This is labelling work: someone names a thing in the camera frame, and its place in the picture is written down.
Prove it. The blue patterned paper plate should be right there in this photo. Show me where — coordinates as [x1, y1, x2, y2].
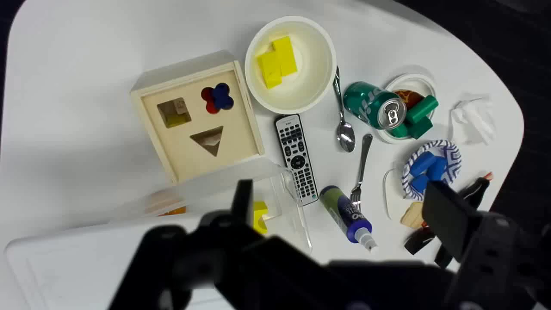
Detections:
[400, 138, 465, 202]

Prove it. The white round bowl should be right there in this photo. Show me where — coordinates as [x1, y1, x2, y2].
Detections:
[243, 14, 338, 115]

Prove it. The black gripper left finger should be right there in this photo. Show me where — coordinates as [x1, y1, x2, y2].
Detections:
[229, 177, 255, 229]

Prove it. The blue labelled small bottle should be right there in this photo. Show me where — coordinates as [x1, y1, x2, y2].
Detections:
[319, 184, 379, 253]

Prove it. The blue toy block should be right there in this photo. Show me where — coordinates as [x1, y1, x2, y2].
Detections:
[408, 172, 432, 196]
[410, 152, 441, 179]
[429, 157, 455, 184]

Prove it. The silver black remote control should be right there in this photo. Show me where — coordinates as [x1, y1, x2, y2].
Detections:
[272, 112, 320, 208]

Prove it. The yellow rectangular block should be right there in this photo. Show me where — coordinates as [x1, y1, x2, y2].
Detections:
[271, 35, 300, 78]
[255, 50, 286, 90]

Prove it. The brown red toy piece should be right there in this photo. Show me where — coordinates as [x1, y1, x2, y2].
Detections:
[395, 88, 424, 109]

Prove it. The green rectangular block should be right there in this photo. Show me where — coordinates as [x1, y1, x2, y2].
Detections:
[389, 117, 436, 141]

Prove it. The crumpled white paper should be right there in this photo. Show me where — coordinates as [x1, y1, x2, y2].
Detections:
[446, 95, 500, 146]

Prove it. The clear plastic storage container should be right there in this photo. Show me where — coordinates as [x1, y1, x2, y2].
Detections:
[4, 160, 317, 310]

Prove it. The metal spoon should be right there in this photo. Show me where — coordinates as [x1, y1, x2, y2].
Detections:
[331, 66, 358, 155]

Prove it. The small flat wooden square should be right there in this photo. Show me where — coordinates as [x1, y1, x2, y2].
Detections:
[400, 202, 431, 233]

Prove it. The metal fork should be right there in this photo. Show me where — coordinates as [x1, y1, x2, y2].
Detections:
[348, 133, 376, 212]

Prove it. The small yellow notched block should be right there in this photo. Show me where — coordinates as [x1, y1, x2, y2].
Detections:
[252, 198, 272, 238]

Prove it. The green soda can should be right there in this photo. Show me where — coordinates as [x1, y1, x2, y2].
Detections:
[343, 79, 408, 133]

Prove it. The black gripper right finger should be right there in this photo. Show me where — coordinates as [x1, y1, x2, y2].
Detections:
[422, 181, 489, 262]

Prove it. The wooden shape sorter box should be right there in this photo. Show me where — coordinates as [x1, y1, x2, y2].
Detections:
[129, 59, 267, 186]

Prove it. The small white plate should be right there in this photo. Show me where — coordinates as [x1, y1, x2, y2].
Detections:
[381, 71, 441, 145]

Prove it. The red blue clover block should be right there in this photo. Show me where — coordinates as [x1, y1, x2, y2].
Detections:
[200, 81, 236, 115]

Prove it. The green cylinder block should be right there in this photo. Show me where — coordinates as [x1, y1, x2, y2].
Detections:
[405, 93, 441, 126]

